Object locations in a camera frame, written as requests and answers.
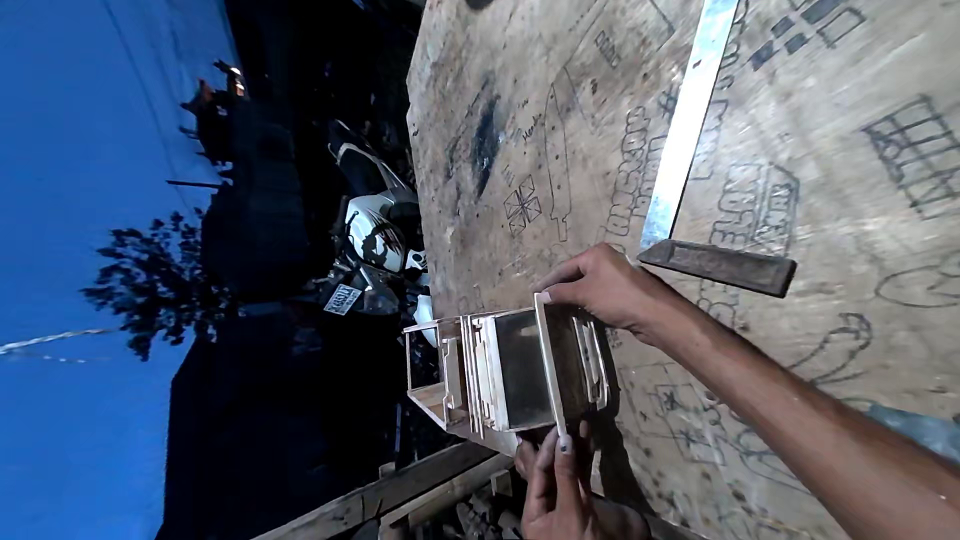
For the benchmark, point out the wooden stick model vehicle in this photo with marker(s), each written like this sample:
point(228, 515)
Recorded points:
point(523, 375)

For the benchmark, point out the person's right hand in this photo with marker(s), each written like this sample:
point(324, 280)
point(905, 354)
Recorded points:
point(615, 287)

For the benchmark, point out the thin pale wooden strip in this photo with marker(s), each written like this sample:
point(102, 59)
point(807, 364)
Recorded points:
point(550, 356)

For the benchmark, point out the person's left fingers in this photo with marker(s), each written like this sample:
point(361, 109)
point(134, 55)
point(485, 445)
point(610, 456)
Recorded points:
point(568, 480)

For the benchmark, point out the grey-blue plastic sheet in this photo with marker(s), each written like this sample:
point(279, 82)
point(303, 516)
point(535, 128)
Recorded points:
point(919, 431)

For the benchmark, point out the dark leafy tree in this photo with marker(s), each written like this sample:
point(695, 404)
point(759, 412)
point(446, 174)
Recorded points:
point(154, 274)

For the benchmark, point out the pile of wood scraps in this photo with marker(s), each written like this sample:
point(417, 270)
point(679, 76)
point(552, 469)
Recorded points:
point(478, 520)

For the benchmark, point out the person's right thumb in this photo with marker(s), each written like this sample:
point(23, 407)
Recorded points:
point(563, 292)

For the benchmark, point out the person's right index finger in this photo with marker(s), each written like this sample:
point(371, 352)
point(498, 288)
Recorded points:
point(561, 271)

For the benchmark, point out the long wooden beam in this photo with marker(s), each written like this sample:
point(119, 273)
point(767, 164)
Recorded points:
point(375, 496)

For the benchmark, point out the short wooden beam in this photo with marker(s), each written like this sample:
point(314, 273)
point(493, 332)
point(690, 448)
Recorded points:
point(450, 489)

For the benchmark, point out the white and black motorcycle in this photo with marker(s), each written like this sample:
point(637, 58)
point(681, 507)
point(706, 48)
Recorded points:
point(375, 232)

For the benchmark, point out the person's left hand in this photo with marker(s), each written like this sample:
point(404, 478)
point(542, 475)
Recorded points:
point(566, 508)

